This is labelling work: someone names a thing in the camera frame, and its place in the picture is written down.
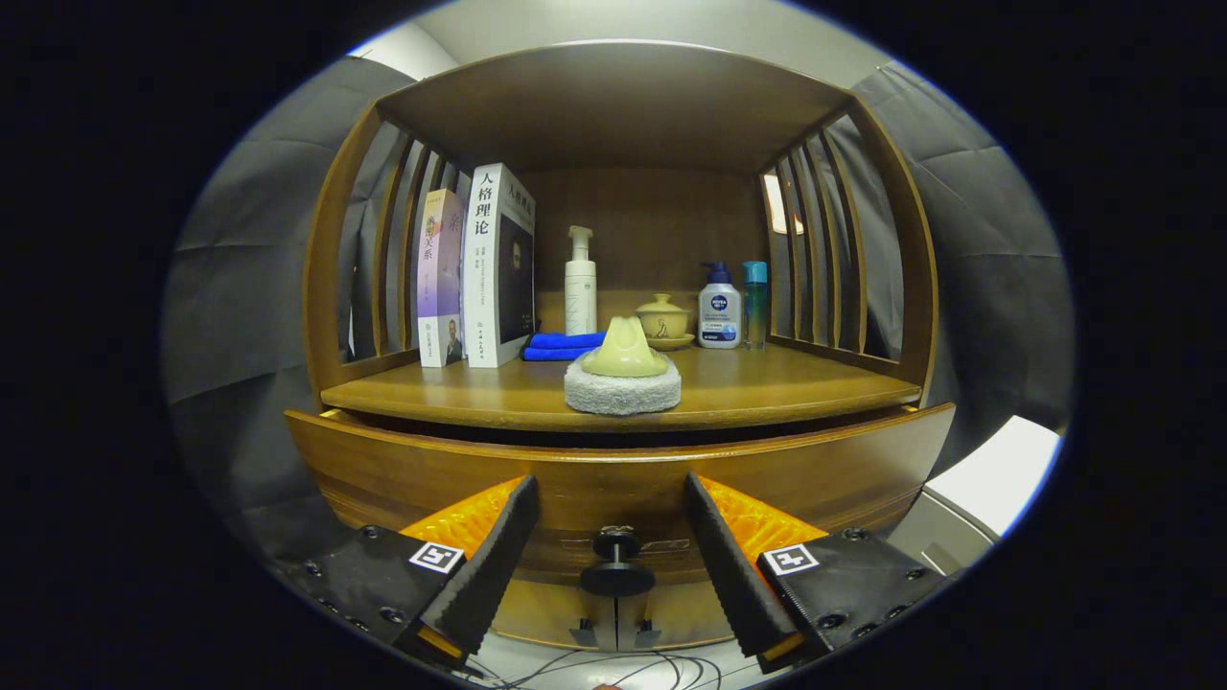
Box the beige scrub brush grey pad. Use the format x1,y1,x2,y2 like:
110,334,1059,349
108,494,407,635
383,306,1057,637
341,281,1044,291
563,315,683,417

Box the grey slatted chair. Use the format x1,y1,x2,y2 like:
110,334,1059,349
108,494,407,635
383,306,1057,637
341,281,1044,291
887,489,993,576

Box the floor cables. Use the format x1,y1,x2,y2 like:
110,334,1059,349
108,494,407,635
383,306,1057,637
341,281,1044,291
470,650,749,690

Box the white table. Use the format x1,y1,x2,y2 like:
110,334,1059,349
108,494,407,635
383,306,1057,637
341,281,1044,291
925,415,1063,538

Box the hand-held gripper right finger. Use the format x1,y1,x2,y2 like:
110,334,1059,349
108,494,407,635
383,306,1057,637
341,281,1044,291
682,471,960,675

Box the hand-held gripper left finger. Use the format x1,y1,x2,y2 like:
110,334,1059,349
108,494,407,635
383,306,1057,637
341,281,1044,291
278,474,541,671

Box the thick white book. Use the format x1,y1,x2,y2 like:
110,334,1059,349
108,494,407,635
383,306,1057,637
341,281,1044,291
462,163,537,369

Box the wooden cabinet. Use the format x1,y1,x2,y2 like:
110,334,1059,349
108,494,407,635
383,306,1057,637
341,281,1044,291
302,40,938,653

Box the folded blue cloth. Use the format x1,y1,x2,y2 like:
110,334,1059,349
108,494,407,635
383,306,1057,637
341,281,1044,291
521,332,608,362

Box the purple book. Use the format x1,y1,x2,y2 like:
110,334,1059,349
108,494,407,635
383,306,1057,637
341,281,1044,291
418,189,467,368

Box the wooden countertop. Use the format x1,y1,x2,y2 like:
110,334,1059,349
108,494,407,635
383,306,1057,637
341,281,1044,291
319,343,923,433

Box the wooden cabinet door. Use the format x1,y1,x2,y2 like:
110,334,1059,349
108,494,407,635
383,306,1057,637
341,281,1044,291
489,578,616,651
616,578,741,649

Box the wooden drawer with black knob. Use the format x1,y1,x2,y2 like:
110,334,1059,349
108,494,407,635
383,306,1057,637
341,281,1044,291
284,402,958,598

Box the beige lidded teacup with saucer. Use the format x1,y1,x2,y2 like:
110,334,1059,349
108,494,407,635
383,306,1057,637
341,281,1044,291
636,293,696,352

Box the white pump bottle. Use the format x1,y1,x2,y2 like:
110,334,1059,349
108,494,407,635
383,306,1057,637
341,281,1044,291
564,226,598,336

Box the white lotion bottle blue cap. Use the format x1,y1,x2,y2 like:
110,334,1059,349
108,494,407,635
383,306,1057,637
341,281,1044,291
698,262,743,350

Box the teal bottle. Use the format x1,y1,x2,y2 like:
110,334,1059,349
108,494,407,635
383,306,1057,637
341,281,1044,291
742,261,770,351

